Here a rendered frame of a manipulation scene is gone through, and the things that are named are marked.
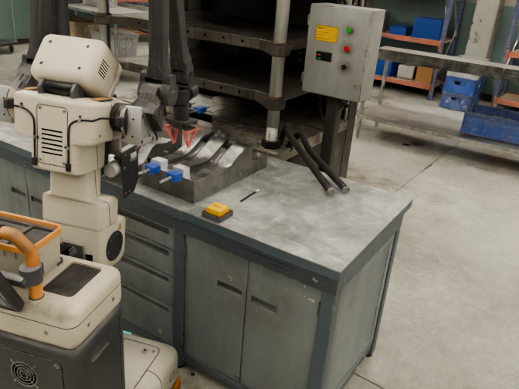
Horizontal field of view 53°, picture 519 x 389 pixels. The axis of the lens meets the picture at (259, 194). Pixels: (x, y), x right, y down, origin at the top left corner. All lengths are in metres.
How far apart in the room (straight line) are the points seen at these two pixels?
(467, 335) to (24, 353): 2.09
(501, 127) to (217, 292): 3.83
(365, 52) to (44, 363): 1.74
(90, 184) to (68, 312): 0.46
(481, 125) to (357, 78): 3.04
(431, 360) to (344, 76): 1.37
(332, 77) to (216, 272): 1.07
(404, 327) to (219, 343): 1.05
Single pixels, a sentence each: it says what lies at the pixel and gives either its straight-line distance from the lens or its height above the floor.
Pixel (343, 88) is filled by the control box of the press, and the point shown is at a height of 1.12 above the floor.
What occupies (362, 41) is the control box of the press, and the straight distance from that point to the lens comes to 2.39.
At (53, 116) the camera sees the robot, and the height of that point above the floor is 1.18.
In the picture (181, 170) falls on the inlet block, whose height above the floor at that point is 0.91.
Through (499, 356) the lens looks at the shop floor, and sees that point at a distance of 2.82.
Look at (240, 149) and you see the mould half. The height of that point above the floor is 0.93.
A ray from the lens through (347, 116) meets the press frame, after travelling 3.20.
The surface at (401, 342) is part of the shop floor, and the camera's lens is 2.69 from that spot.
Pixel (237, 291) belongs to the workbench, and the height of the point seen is 0.51.
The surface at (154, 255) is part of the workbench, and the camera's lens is 2.15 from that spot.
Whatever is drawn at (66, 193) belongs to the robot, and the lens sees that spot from 1.71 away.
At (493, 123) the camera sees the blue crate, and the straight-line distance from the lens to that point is 5.31.
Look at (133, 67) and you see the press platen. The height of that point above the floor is 1.02.
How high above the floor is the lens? 1.63
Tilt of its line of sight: 24 degrees down
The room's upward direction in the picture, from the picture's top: 5 degrees clockwise
